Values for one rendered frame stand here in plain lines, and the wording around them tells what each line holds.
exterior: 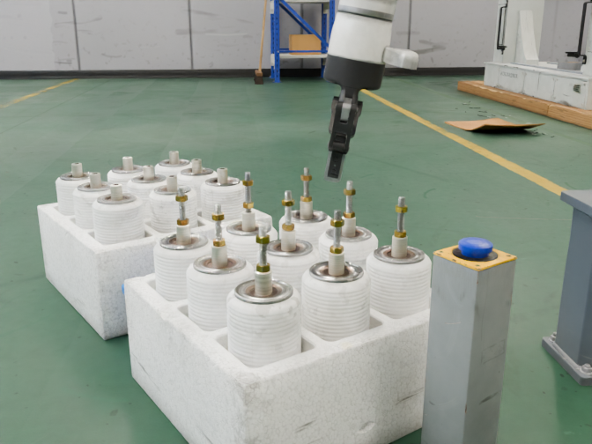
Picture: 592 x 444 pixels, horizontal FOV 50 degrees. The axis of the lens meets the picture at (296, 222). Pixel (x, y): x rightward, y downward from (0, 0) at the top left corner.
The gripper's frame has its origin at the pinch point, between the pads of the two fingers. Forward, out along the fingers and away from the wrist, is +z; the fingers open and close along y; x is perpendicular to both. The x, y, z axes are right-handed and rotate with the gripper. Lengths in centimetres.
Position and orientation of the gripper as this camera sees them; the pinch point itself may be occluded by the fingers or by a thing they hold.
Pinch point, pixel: (335, 166)
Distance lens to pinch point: 85.7
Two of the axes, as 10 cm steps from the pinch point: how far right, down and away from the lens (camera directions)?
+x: 9.8, 2.0, -0.4
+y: -1.0, 2.9, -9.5
